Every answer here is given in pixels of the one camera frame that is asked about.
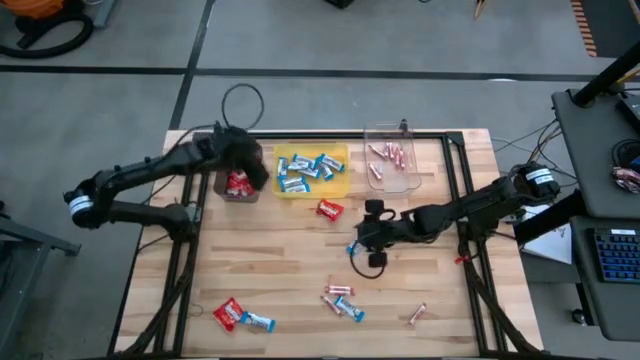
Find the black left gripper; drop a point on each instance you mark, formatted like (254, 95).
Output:
(232, 147)

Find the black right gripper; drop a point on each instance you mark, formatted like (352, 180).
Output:
(385, 231)

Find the red candy pack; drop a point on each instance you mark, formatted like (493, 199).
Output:
(228, 314)
(235, 179)
(330, 210)
(244, 191)

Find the white red candy roll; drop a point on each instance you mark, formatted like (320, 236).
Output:
(417, 314)
(340, 290)
(374, 171)
(401, 159)
(331, 305)
(394, 154)
(388, 150)
(376, 151)

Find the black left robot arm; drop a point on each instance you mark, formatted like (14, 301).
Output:
(150, 167)

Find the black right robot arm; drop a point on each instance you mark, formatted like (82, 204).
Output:
(475, 202)

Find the colourful candy bag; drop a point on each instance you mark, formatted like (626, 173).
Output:
(625, 179)

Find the dark grey plastic bin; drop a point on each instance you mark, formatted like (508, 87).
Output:
(220, 192)

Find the yellow plastic bin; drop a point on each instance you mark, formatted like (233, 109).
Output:
(335, 187)

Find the clear plastic bin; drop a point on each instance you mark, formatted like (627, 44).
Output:
(400, 180)

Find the small red tag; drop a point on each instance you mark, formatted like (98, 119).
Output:
(461, 259)

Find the black desk beam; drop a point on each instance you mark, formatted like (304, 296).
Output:
(550, 220)

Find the white paper sheet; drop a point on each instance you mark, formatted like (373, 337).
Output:
(552, 245)

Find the black caster wheel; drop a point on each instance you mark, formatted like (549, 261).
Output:
(579, 316)

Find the grey metal cart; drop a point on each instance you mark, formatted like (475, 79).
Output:
(30, 240)

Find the grey desk top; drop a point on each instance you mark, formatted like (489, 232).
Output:
(590, 150)
(607, 310)

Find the black backlit keyboard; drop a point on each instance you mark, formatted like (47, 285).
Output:
(617, 255)

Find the wooden sticks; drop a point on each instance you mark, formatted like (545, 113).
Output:
(480, 7)

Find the dark mat with striped edge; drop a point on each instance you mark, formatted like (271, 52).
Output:
(615, 25)

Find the black aluminium table frame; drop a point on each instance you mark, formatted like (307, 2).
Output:
(350, 135)

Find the black post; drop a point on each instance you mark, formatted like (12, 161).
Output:
(605, 77)

